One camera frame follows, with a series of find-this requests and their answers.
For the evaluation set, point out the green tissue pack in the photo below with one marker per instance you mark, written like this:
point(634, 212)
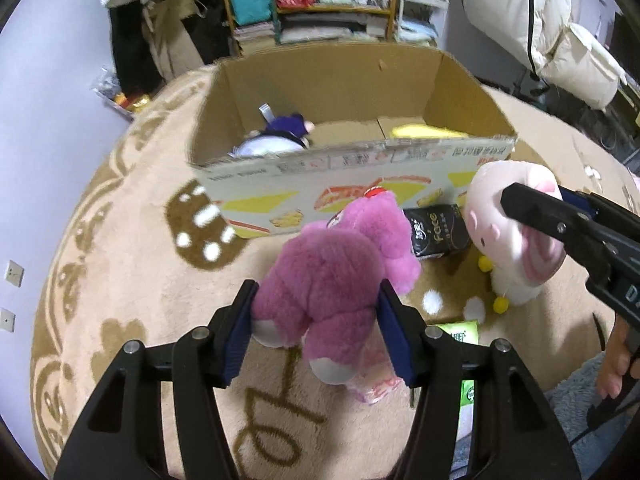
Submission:
point(462, 334)

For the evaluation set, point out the blue fluffy blanket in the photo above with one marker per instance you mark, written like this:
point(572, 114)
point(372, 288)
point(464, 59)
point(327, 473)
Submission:
point(575, 460)

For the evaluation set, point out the dark hanging clothes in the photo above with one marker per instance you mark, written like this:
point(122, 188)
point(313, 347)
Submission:
point(130, 45)

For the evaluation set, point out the purple plush doll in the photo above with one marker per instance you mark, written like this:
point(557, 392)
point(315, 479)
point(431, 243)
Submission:
point(285, 127)

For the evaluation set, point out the printed cardboard box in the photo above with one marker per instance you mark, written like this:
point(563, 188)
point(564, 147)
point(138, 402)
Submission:
point(325, 85)

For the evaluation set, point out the pile of snack wrappers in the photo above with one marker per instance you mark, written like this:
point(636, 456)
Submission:
point(122, 97)

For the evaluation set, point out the beige round rug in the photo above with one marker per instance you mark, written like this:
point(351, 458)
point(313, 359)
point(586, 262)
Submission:
point(125, 260)

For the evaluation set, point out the white puffy coat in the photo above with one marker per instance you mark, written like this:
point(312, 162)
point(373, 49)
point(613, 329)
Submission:
point(505, 5)

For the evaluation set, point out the yellow soft pad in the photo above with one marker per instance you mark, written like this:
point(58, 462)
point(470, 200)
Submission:
point(427, 131)

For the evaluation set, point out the pink plastic packet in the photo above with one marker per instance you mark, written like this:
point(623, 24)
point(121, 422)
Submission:
point(376, 391)

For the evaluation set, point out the white wall socket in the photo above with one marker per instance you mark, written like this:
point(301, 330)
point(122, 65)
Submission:
point(13, 274)
point(6, 320)

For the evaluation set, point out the white pink plush pig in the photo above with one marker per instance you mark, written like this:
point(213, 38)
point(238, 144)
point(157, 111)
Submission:
point(492, 197)

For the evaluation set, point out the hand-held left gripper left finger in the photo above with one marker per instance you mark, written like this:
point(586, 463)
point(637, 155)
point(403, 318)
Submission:
point(237, 342)

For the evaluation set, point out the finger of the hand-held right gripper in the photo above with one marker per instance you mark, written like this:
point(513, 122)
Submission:
point(537, 210)
point(575, 199)

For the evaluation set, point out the person's right hand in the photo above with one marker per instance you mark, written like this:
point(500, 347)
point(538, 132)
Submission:
point(614, 360)

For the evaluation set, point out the white rolling cart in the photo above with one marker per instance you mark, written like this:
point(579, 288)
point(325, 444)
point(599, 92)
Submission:
point(422, 10)

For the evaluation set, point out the black tissue pack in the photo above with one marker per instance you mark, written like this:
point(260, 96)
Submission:
point(437, 232)

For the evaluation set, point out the pink plush bear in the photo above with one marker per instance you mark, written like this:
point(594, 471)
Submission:
point(325, 275)

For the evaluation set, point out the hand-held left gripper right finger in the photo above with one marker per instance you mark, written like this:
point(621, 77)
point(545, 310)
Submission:
point(395, 342)

